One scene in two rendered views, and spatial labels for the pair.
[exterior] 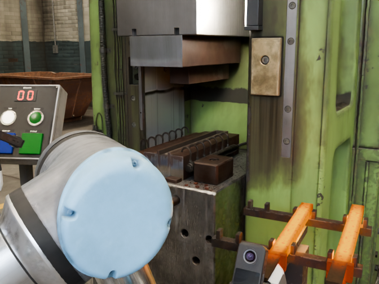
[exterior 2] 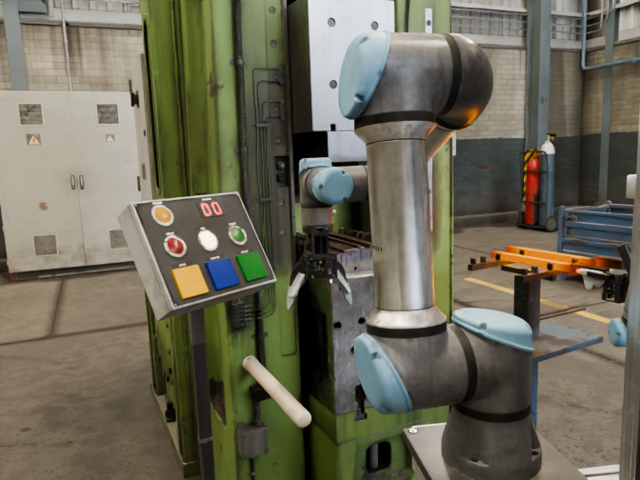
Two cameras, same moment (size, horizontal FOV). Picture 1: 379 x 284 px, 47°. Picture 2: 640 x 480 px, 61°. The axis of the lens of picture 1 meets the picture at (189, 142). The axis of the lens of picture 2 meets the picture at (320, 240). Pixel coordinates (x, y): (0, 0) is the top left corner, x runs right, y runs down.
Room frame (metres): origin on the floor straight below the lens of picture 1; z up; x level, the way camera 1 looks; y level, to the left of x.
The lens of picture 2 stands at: (0.53, 1.61, 1.30)
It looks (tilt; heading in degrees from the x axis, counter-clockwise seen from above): 9 degrees down; 304
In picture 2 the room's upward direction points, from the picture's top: 2 degrees counter-clockwise
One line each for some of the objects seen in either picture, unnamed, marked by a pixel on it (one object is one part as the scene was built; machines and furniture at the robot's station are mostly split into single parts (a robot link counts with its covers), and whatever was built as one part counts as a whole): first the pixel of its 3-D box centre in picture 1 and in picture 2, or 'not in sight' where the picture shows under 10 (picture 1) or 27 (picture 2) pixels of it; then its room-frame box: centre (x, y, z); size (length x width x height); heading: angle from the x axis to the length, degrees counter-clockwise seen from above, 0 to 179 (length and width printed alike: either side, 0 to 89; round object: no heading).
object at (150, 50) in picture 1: (189, 50); (327, 148); (1.57, 0.00, 1.32); 0.42 x 0.20 x 0.10; 149
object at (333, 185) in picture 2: not in sight; (336, 185); (1.13, 0.64, 1.23); 0.11 x 0.11 x 0.08; 49
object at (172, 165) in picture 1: (190, 150); (330, 249); (1.57, 0.00, 0.96); 0.42 x 0.20 x 0.09; 149
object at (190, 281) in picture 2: not in sight; (189, 282); (1.50, 0.74, 1.01); 0.07 x 0.05 x 0.07; 84
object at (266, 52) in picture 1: (265, 66); not in sight; (1.34, -0.23, 1.27); 0.09 x 0.02 x 0.17; 59
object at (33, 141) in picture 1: (31, 143); (250, 267); (1.47, 0.54, 1.01); 0.07 x 0.05 x 0.07; 84
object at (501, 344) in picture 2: not in sight; (487, 354); (0.76, 0.82, 0.98); 0.13 x 0.12 x 0.14; 49
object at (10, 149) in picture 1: (4, 143); (221, 274); (1.49, 0.64, 1.01); 0.07 x 0.05 x 0.07; 84
